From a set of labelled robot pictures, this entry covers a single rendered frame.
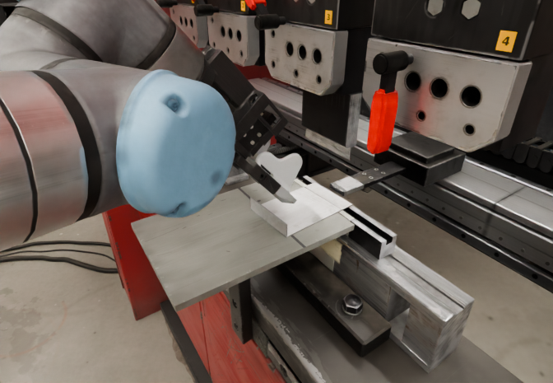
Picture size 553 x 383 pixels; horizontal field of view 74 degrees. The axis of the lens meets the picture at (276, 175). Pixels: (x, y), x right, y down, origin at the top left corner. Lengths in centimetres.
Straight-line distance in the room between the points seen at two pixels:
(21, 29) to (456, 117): 34
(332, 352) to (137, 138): 43
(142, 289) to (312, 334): 121
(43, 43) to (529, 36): 34
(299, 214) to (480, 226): 33
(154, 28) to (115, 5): 3
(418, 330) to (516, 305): 156
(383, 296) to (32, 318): 169
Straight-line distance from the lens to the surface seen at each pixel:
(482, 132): 35
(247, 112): 40
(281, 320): 57
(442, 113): 36
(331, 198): 58
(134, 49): 34
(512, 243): 70
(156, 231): 54
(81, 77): 20
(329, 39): 45
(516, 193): 74
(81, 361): 175
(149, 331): 175
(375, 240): 52
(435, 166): 69
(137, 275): 164
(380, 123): 36
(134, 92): 19
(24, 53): 30
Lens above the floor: 131
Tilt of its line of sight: 29 degrees down
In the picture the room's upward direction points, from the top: straight up
